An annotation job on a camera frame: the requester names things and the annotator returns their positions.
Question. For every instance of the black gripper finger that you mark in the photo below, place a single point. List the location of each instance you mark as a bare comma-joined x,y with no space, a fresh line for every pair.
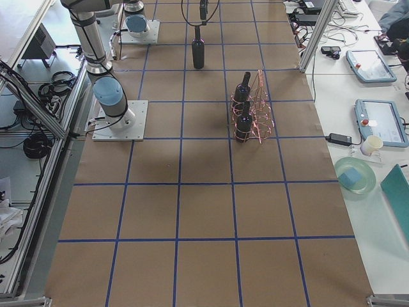
202,11

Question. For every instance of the dark wine bottle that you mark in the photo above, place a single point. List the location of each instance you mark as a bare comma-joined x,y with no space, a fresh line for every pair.
198,49
241,92

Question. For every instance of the dark wine bottle in basket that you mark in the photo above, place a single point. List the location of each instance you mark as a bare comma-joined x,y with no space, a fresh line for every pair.
241,92

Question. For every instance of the large black power brick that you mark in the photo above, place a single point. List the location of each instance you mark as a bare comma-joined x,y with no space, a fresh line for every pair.
305,20

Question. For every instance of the grey control box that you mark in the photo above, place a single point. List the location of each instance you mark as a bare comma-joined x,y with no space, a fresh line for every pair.
41,46

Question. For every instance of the far blue teach pendant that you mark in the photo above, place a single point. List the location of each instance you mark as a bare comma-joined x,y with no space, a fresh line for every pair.
370,67

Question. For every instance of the blue teach pendant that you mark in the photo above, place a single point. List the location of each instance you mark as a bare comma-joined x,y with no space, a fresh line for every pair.
380,118
370,67

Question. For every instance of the black power adapter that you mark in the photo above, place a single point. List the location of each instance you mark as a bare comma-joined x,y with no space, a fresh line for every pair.
339,139

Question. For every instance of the near blue teach pendant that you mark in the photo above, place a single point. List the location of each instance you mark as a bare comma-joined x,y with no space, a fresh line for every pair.
380,118

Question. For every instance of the white paper cup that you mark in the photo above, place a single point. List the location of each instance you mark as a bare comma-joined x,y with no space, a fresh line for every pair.
371,144

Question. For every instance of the blue sponge block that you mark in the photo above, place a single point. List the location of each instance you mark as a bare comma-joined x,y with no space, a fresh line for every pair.
349,177

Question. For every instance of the green glass plate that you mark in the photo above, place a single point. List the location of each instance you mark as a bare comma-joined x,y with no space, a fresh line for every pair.
368,181

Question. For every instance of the teal book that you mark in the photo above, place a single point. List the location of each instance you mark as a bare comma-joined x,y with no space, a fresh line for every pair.
395,188

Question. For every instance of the white crumpled cloth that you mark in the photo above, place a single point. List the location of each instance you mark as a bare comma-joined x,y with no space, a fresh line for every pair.
11,217

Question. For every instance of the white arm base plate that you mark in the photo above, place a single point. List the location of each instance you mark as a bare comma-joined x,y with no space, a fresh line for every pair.
150,36
130,127

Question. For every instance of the copper wire wine basket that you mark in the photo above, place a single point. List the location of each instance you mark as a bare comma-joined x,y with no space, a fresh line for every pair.
262,123

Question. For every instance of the aluminium frame post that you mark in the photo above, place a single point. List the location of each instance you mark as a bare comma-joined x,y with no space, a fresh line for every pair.
321,24

